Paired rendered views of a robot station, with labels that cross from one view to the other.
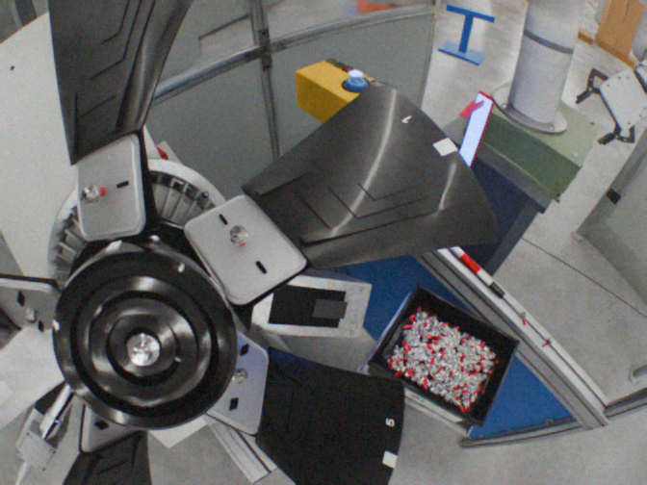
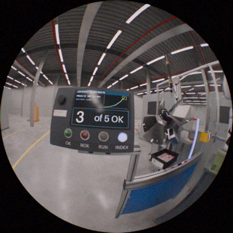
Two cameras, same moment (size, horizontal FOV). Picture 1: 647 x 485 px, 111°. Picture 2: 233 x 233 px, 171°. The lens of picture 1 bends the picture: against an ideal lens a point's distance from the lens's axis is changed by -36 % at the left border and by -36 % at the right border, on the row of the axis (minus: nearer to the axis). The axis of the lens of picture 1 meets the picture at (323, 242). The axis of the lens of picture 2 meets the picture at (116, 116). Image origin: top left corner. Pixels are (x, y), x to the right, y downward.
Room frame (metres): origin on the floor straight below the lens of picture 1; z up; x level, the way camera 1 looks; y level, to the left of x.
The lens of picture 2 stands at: (0.03, -0.85, 1.18)
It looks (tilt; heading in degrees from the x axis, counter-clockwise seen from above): 3 degrees down; 120
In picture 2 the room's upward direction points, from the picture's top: 4 degrees clockwise
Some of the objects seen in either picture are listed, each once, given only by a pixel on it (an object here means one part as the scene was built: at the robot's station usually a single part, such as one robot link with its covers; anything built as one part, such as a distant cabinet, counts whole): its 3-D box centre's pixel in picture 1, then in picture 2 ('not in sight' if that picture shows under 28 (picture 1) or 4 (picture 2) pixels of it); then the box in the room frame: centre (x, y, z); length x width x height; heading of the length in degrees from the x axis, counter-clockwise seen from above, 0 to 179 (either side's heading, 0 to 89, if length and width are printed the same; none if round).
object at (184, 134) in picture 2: not in sight; (182, 134); (0.48, 0.57, 0.92); 0.17 x 0.16 x 0.11; 38
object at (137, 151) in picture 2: not in sight; (109, 150); (-0.13, -0.61, 1.04); 0.24 x 0.03 x 0.03; 38
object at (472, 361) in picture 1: (443, 362); (164, 159); (0.13, -0.20, 0.83); 0.19 x 0.14 x 0.04; 54
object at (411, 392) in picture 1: (444, 359); (165, 157); (0.13, -0.20, 0.85); 0.22 x 0.17 x 0.07; 54
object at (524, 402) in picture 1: (423, 341); (164, 194); (0.29, -0.28, 0.45); 0.82 x 0.02 x 0.66; 38
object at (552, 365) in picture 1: (467, 281); (181, 167); (0.29, -0.28, 0.82); 0.90 x 0.04 x 0.08; 38
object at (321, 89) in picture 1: (339, 98); (205, 136); (0.60, -0.04, 1.02); 0.16 x 0.10 x 0.11; 38
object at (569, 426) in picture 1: (507, 437); (120, 208); (-0.05, -0.55, 0.39); 0.04 x 0.04 x 0.78; 38
